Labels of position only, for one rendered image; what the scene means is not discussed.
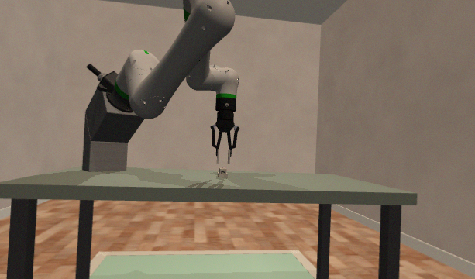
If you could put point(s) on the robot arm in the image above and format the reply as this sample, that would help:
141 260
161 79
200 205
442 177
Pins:
206 23

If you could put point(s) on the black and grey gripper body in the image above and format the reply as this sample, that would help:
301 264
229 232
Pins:
225 118

